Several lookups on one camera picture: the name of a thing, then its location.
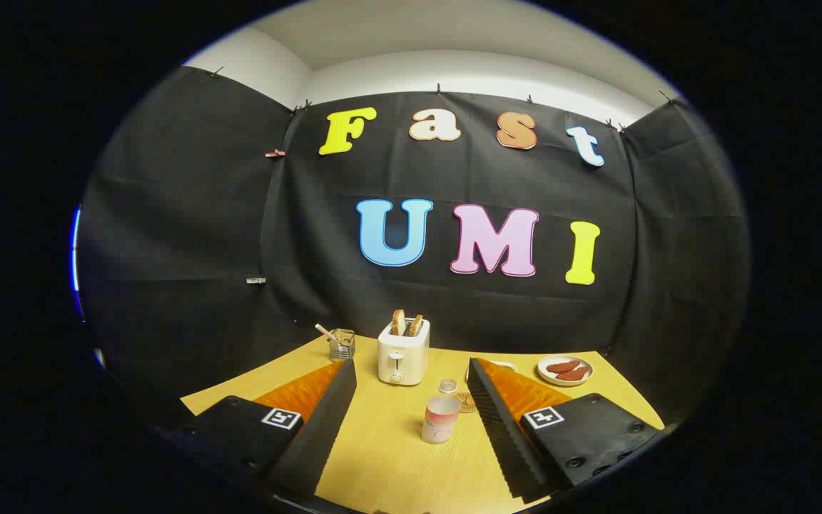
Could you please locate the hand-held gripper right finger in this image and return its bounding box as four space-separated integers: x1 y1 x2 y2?
467 357 665 504

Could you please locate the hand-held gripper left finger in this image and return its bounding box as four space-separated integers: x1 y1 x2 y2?
161 359 358 500

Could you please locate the clear juice bottle pink label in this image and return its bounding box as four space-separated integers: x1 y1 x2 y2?
422 378 462 445

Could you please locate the white divided dish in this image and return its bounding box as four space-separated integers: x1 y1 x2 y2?
465 361 517 379

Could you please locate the round white plate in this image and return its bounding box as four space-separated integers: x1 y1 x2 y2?
537 356 594 387

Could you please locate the wooden table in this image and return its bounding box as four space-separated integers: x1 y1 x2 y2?
181 334 666 514

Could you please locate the white toaster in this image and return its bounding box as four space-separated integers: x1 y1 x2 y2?
377 319 431 386

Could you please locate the wire mesh basket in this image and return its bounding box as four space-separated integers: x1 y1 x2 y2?
329 328 356 361

